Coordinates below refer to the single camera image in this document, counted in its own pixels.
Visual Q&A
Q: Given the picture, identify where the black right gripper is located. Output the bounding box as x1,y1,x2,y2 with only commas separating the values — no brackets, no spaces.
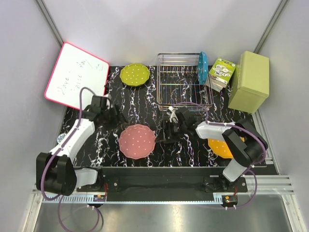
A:
155,119,187,144

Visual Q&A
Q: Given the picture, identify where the pink polka dot plate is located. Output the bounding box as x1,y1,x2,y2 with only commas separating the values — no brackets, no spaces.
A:
119,124,156,160

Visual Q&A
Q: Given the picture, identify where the green polka dot plate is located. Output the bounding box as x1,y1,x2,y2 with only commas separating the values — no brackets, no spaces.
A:
120,63,150,87

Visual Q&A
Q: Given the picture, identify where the blue polka dot plate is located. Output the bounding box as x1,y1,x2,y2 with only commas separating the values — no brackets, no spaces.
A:
197,51,209,85

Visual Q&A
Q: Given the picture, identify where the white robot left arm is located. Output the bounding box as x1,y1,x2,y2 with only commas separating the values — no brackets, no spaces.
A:
36,94,126,196

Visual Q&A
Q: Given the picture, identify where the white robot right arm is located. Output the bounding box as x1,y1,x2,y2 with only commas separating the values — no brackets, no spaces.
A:
156,106,268,192

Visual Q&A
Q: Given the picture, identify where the orange polka dot plate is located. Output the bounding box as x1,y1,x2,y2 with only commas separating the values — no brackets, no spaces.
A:
208,139,233,159

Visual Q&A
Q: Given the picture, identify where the blue white round container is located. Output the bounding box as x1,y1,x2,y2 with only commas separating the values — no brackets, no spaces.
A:
56,133,67,144

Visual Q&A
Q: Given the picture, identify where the pink framed whiteboard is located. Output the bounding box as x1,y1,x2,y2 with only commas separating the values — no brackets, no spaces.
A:
44,43,109,110

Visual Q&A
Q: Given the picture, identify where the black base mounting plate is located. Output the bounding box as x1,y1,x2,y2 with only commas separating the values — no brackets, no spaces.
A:
77,167,255,204

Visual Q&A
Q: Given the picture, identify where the green printed cardboard box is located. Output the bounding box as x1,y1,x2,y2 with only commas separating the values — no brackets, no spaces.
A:
209,58,236,92

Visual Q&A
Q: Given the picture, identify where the pale green bin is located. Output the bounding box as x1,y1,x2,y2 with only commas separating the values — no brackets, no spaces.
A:
228,51,270,114

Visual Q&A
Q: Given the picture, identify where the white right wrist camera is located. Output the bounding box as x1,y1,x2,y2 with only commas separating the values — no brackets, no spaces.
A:
167,106,178,123

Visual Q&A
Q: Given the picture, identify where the metal wire dish rack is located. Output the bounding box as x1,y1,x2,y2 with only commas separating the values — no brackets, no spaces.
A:
156,53,214,112

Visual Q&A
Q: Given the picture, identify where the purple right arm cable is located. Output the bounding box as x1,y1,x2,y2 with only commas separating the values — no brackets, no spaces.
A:
170,101,268,210

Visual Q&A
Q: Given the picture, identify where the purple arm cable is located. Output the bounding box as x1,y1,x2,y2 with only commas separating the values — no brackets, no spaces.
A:
40,87,104,232
170,101,268,210

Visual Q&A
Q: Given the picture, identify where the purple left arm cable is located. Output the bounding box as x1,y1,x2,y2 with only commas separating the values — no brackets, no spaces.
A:
40,87,104,232

